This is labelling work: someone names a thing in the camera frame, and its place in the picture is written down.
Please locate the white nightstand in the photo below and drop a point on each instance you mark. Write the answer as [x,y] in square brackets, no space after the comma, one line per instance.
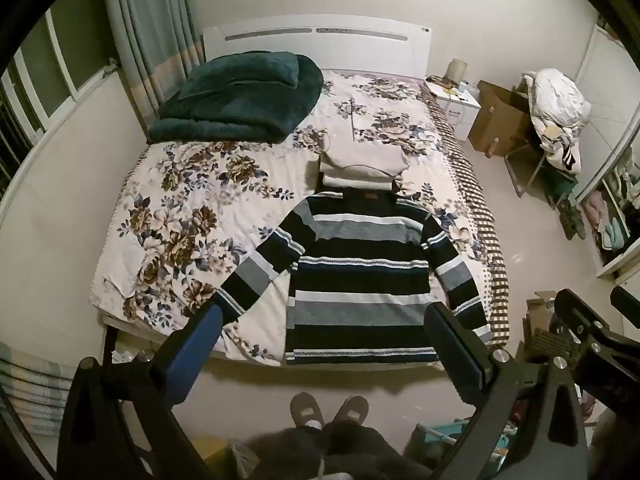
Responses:
[460,105]

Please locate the white bed headboard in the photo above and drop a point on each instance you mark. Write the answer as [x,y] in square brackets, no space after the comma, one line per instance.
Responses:
[320,42]

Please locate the beige table lamp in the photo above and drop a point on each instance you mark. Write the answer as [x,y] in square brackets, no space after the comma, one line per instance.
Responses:
[456,72]

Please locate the grey-green curtain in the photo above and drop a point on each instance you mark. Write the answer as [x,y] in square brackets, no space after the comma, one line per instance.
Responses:
[150,35]
[32,390]

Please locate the pastel clothes in wardrobe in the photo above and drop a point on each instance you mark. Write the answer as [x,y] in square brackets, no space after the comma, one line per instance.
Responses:
[610,220]

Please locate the pile of white clothes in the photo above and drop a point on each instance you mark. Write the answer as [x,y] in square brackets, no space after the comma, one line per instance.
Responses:
[557,105]

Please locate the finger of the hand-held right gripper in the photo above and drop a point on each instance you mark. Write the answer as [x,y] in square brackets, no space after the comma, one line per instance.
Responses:
[627,300]
[582,312]

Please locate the dark green plush blanket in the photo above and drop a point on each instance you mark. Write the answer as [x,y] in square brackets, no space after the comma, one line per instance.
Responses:
[240,95]

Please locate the teal plastic item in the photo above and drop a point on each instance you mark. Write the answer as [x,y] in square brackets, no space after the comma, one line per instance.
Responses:
[450,440]

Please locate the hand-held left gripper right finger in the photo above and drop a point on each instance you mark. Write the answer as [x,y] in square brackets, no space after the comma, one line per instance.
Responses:
[452,347]

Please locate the striped knit sweater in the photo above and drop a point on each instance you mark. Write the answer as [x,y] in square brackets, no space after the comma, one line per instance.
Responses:
[360,280]

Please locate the floral bed sheet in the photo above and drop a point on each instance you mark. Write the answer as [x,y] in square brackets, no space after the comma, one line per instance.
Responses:
[200,200]

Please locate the person's right leg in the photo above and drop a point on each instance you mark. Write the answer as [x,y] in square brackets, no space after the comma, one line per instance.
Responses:
[372,450]

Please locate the person's leg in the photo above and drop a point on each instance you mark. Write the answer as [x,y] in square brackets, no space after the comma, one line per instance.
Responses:
[287,452]
[372,450]

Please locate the beige folded garment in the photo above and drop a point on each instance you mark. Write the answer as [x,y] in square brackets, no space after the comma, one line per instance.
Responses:
[362,152]

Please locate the white open wardrobe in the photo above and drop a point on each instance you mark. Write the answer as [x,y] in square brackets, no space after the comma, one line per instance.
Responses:
[610,160]

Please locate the yellow item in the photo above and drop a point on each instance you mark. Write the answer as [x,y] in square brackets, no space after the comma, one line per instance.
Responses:
[215,457]

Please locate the window with white frame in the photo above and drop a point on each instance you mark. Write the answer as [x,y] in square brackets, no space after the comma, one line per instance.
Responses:
[45,80]

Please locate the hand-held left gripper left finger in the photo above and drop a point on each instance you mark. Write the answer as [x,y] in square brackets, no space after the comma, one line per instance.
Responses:
[195,342]

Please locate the metal frame chair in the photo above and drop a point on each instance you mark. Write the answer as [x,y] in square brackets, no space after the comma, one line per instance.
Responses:
[530,165]

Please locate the dark shoes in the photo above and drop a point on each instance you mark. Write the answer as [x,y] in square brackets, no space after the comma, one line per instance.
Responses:
[572,220]

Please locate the person's left leg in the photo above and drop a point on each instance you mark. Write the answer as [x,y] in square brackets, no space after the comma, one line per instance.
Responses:
[287,452]

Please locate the grey slipper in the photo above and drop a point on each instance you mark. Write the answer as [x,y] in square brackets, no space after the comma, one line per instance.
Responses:
[351,409]
[306,410]

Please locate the small open cardboard box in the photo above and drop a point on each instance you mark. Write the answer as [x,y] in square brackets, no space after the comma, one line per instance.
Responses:
[537,320]

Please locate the large brown cardboard box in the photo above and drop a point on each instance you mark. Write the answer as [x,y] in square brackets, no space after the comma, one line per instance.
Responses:
[497,115]

